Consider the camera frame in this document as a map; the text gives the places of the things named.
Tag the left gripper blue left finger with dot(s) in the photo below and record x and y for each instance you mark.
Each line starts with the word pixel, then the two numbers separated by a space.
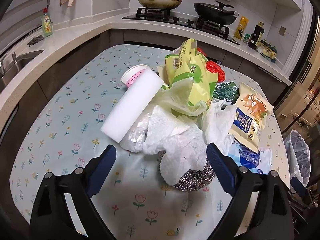
pixel 98 169

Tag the yellow packet on counter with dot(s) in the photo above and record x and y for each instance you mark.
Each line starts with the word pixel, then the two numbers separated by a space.
pixel 240 30

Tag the white foam block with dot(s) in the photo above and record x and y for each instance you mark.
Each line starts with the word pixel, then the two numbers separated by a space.
pixel 131 105

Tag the yellow green snack bag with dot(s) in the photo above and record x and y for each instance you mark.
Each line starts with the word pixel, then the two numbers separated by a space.
pixel 189 87

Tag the black gas stove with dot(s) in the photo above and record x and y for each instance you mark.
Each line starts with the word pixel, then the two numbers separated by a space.
pixel 166 16

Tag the steel wool scrubber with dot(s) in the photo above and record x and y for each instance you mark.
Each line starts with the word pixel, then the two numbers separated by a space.
pixel 195 177

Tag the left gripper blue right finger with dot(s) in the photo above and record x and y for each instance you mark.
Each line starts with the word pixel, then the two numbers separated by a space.
pixel 224 167

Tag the white paper towel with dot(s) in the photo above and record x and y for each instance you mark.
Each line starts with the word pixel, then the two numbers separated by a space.
pixel 180 139

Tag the dark soy sauce bottle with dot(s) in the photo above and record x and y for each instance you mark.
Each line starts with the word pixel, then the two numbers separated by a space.
pixel 256 35

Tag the dark green foil packet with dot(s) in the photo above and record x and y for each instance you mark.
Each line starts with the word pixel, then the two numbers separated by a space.
pixel 227 91

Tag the small green jar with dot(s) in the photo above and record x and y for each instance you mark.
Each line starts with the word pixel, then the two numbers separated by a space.
pixel 246 38

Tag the blue wet wipe packet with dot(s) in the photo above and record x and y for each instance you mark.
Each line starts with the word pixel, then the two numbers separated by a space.
pixel 256 162

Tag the pink white paper cup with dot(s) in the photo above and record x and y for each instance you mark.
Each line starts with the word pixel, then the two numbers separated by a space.
pixel 131 75

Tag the dark scouring pad on counter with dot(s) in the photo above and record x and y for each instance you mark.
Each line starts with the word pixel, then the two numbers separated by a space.
pixel 35 40

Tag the trash bin with plastic liner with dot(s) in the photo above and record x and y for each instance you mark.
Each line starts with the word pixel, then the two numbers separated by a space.
pixel 298 155

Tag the red plastic bag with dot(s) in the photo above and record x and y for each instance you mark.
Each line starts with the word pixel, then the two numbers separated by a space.
pixel 213 67

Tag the green dish soap bottle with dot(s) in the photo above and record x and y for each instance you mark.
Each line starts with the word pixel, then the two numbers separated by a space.
pixel 47 25

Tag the steel kitchen sink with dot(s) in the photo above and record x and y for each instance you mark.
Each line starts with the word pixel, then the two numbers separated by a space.
pixel 17 64

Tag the black wok with lid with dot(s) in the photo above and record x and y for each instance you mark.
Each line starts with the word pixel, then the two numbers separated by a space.
pixel 216 14

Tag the beige bread snack packet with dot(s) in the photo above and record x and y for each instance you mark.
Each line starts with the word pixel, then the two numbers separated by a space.
pixel 250 117

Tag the clear plastic bag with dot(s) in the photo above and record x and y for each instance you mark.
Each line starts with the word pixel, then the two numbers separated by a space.
pixel 134 138

